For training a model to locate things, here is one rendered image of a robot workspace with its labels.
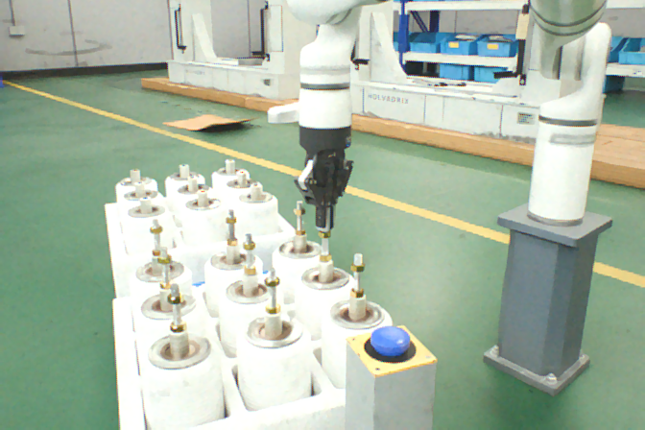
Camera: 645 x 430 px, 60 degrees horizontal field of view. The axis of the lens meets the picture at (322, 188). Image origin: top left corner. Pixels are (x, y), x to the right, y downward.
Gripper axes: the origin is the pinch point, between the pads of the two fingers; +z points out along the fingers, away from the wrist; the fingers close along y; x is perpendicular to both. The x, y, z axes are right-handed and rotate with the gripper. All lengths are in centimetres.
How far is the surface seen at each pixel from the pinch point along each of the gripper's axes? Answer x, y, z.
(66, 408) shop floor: 38, -23, 35
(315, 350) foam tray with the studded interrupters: -3.0, -7.3, 17.9
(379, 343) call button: -20.7, -22.1, 2.5
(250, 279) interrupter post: 6.2, -10.3, 7.7
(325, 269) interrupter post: -0.6, -0.9, 8.1
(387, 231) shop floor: 29, 80, 35
